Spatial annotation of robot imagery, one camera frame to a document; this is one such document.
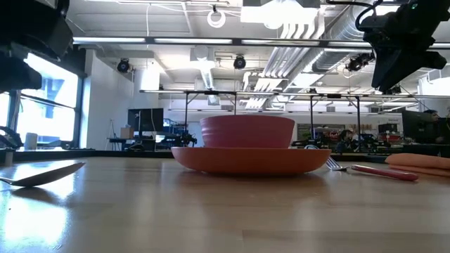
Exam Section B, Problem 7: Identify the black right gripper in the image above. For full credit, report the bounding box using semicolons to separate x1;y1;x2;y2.
364;19;449;93

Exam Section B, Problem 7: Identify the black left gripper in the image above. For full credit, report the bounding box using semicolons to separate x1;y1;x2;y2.
0;13;74;93

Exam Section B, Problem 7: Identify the fork with pink handle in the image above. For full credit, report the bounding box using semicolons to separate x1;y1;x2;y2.
325;156;420;182

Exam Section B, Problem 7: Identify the pink plastic bowl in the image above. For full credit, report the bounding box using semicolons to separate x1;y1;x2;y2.
199;115;296;149

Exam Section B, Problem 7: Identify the orange plastic plate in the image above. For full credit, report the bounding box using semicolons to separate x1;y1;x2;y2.
171;146;332;176

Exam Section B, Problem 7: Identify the large window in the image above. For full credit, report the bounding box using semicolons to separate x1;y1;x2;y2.
0;52;85;152

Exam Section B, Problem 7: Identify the person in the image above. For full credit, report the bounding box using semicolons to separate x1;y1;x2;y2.
336;129;356;153
423;109;441;122

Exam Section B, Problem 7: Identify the black computer monitor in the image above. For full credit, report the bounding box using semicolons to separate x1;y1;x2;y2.
438;117;450;145
127;108;165;133
401;110;441;141

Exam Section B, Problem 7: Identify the white cylindrical container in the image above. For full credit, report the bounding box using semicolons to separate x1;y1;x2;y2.
24;132;39;151

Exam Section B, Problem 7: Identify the folded orange cloth napkin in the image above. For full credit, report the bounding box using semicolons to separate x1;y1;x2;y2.
385;153;450;179

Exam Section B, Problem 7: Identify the metal spoon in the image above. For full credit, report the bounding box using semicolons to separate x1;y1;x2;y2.
0;162;86;188

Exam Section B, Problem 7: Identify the long ceiling light strip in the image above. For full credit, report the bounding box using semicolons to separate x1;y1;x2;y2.
72;36;450;49

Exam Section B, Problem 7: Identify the silver ventilation duct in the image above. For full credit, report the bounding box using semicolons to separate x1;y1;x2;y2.
311;0;377;74

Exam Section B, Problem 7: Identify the black metal rig frame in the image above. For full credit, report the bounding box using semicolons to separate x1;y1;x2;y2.
309;93;361;153
184;90;238;141

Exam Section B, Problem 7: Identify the grey metal post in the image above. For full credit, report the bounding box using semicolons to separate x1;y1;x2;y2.
3;149;15;168

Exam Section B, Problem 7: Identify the black table edge rail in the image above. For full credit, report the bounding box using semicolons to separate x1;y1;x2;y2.
0;148;450;163

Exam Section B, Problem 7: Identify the coiled white cable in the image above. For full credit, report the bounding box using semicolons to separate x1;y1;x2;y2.
206;4;227;29

